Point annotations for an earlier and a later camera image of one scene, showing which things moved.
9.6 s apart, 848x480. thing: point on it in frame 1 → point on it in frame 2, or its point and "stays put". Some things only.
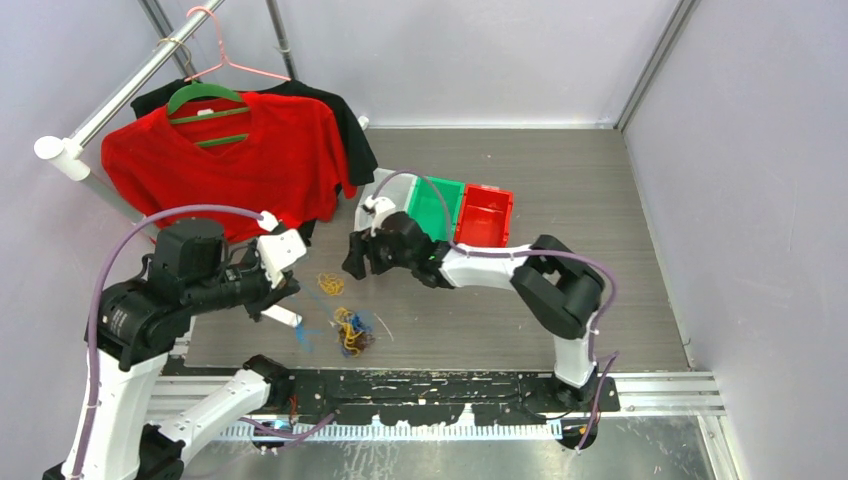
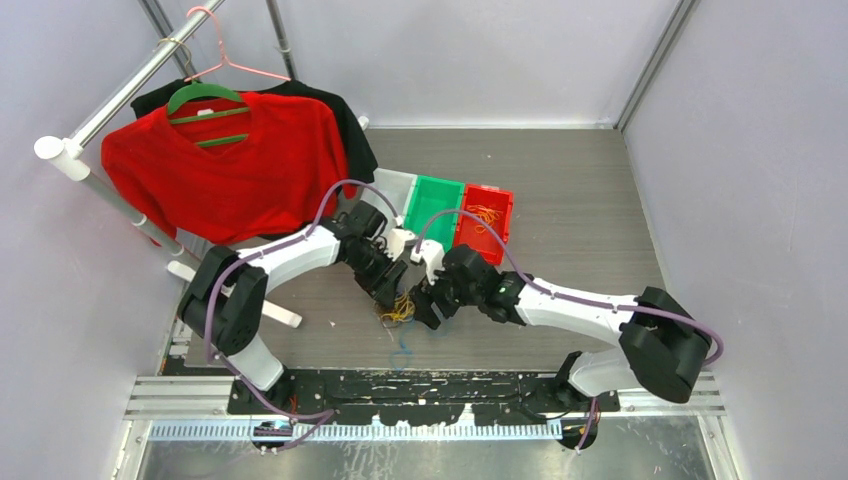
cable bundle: (353, 334) → (402, 311)
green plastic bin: (436, 203) stays put
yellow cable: (330, 283) → (489, 216)
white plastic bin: (395, 186) stays put
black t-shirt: (359, 164) stays put
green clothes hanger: (195, 91) stays put
